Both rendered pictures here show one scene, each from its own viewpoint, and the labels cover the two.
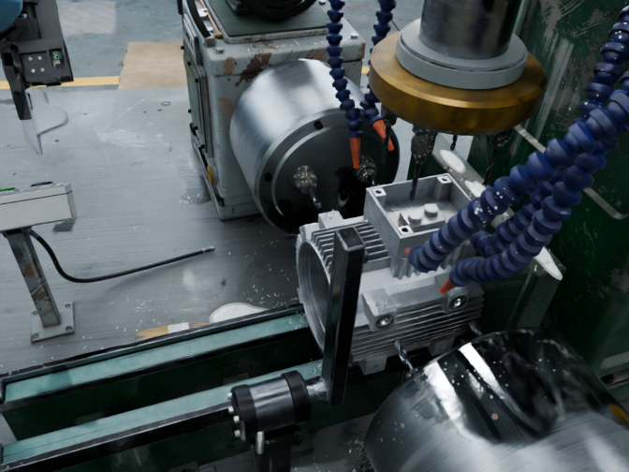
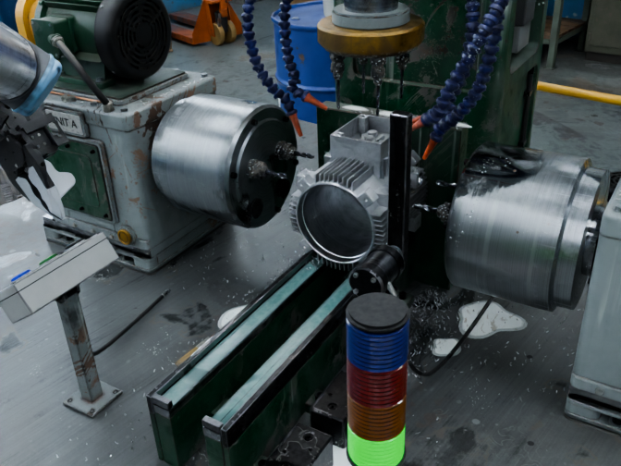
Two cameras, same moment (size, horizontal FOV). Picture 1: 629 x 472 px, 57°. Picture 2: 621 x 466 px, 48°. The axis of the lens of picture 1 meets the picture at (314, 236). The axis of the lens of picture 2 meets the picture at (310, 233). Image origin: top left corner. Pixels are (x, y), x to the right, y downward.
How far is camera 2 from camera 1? 0.72 m
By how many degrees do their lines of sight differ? 31
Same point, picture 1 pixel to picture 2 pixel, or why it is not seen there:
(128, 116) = not seen: outside the picture
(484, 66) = (400, 11)
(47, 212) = (100, 258)
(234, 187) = (155, 235)
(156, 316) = (176, 349)
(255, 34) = (137, 92)
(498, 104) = (417, 28)
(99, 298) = (113, 364)
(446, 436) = (500, 194)
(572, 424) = (545, 155)
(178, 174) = not seen: hidden behind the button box
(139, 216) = not seen: hidden behind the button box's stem
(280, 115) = (220, 128)
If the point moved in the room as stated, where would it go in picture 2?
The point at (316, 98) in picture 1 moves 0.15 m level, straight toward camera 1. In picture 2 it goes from (238, 107) to (285, 128)
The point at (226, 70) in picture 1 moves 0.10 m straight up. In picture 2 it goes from (135, 124) to (127, 73)
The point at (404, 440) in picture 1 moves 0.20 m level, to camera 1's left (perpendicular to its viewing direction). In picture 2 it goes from (479, 216) to (379, 262)
